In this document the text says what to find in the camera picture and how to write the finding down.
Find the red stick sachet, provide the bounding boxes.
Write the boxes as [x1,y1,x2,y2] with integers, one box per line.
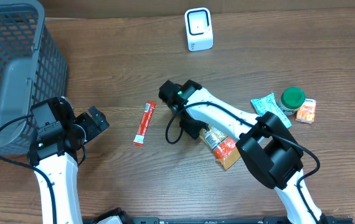
[133,101,156,146]

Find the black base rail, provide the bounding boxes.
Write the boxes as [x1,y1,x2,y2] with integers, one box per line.
[85,216,354,224]

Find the white barcode scanner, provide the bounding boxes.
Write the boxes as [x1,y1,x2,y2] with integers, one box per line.
[184,7,214,52]

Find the grey plastic mesh basket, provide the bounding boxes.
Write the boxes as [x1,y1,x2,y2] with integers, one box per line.
[0,0,69,156]

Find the green lid jar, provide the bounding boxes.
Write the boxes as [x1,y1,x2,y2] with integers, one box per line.
[277,86,306,116]

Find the teal tissue packet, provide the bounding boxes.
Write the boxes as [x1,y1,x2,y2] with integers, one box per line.
[250,93,292,128]

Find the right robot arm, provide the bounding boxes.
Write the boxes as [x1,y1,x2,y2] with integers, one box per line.
[159,80,328,223]

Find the red snack package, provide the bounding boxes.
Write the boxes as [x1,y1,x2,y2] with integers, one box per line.
[200,125,240,170]

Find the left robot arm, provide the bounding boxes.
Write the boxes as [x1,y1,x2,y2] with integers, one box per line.
[27,96,110,223]

